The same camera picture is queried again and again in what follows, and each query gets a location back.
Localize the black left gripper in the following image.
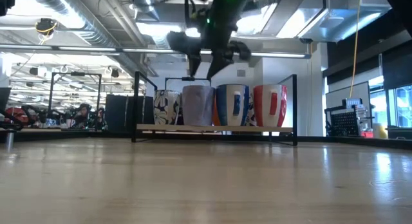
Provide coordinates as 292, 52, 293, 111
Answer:
167, 11, 252, 80

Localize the pale grey ceramic mug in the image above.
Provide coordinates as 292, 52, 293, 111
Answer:
182, 85, 216, 127

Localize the blue and white mug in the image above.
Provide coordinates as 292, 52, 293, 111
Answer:
215, 84, 250, 127

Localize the orange and white mug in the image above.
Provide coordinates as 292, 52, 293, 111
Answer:
211, 95, 222, 127

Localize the navy white floral mug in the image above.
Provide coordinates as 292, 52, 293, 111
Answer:
153, 89, 182, 126
246, 91, 258, 127

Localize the red and white mug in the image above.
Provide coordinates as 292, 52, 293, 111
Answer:
252, 84, 288, 127

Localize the silver round duct elbow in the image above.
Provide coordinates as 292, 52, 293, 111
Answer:
128, 0, 161, 21

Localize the black metal wooden rack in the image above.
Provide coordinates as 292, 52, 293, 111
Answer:
130, 71, 299, 147

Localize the black cabinet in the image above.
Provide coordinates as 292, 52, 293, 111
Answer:
105, 93, 155, 135

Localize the long ceiling light bar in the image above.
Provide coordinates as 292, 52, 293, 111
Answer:
0, 43, 312, 59

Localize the white partition panel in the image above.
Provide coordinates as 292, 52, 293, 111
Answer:
325, 81, 370, 109

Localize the black white electronic device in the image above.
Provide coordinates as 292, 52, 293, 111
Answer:
341, 97, 370, 111

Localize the small yellow white container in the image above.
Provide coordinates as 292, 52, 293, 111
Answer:
372, 122, 389, 140

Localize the red bin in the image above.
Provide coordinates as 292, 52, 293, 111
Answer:
5, 107, 30, 125

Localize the black monitor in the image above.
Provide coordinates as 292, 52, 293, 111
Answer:
0, 87, 12, 114

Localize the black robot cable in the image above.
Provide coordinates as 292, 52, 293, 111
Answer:
183, 0, 196, 30

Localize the black metal background frame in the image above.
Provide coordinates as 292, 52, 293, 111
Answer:
48, 71, 102, 111

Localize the silver rectangular ceiling duct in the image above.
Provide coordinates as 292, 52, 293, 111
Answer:
234, 0, 393, 44

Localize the black wire basket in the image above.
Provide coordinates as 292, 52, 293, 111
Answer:
324, 104, 362, 137

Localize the yellow hanging cable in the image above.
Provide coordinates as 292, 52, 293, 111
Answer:
349, 0, 363, 99

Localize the hanging black cable reel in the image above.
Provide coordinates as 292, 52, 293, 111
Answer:
34, 17, 58, 44

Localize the grey metal post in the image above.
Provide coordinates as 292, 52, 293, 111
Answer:
5, 131, 15, 153

